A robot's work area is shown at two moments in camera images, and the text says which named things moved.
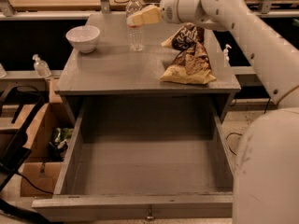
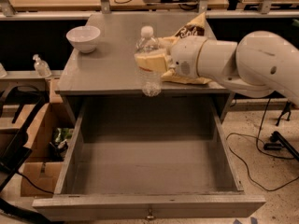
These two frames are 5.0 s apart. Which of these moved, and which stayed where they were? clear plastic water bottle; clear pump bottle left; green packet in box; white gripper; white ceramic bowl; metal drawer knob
Moved: clear plastic water bottle; white gripper
Stayed: green packet in box; metal drawer knob; white ceramic bowl; clear pump bottle left
